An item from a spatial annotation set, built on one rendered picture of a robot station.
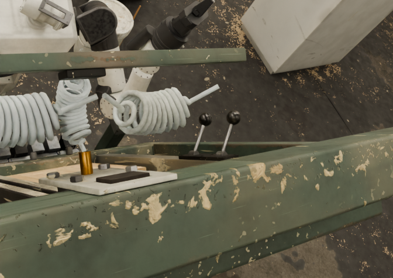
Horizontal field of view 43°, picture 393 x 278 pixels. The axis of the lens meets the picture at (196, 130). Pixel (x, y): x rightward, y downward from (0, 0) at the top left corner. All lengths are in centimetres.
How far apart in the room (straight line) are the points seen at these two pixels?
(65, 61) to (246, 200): 28
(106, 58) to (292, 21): 332
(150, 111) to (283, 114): 324
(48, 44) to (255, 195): 101
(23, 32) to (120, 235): 104
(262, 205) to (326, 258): 283
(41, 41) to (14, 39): 8
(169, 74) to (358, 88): 195
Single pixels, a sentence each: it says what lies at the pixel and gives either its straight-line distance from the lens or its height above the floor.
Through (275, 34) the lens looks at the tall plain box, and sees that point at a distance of 400.
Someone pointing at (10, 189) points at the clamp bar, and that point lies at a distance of 93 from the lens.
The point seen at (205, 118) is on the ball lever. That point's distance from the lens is 136.
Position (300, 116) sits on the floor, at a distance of 401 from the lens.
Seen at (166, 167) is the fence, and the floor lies 129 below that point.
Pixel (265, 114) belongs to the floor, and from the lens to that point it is 378.
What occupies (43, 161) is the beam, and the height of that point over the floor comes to 90.
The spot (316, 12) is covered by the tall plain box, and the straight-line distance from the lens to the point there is 375.
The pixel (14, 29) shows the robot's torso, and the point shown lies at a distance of 150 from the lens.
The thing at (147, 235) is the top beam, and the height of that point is 194.
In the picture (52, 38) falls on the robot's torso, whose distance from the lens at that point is 153.
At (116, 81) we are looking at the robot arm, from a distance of 166.
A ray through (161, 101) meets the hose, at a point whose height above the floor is 190.
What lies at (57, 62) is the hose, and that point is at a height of 197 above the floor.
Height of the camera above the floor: 241
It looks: 46 degrees down
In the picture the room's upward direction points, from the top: 41 degrees clockwise
